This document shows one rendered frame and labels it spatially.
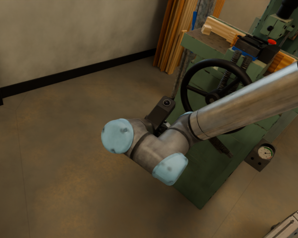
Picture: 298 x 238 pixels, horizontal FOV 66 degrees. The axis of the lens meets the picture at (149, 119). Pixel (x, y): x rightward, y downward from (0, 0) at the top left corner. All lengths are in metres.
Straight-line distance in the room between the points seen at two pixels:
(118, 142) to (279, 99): 0.32
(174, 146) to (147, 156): 0.07
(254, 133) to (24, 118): 1.44
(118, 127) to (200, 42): 0.66
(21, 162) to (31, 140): 0.17
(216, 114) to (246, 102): 0.07
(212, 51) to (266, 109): 0.60
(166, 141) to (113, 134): 0.12
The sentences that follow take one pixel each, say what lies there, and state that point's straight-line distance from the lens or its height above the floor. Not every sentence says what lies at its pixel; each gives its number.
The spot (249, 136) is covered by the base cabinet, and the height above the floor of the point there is 0.64.
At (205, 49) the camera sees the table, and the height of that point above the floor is 0.88.
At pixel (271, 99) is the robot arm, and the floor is 1.06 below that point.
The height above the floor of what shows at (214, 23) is 0.94.
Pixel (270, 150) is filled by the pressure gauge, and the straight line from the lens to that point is 1.03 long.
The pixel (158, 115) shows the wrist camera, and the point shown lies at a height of 0.83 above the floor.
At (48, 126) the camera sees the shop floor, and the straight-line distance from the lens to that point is 1.73.
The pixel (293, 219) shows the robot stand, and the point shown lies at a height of 0.23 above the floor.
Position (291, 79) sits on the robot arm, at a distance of 0.45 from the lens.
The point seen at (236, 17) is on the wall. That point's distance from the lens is 3.63.
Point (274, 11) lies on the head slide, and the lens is 1.20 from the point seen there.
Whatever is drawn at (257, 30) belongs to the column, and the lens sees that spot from 1.32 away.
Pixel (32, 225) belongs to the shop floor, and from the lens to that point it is 1.36.
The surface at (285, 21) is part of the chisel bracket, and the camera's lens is 1.07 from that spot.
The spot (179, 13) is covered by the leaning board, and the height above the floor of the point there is 0.61.
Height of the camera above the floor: 1.25
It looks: 41 degrees down
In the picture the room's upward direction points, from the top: 19 degrees clockwise
